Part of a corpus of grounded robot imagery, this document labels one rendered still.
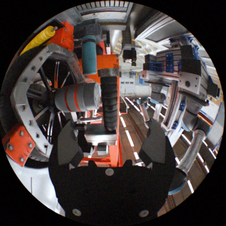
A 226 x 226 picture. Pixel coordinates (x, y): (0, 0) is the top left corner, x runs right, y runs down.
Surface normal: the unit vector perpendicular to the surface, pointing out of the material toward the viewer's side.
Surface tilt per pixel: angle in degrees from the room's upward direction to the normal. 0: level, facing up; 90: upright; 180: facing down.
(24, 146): 90
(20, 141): 90
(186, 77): 90
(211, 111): 90
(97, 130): 180
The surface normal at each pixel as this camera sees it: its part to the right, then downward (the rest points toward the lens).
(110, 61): 0.01, 0.48
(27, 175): 1.00, -0.04
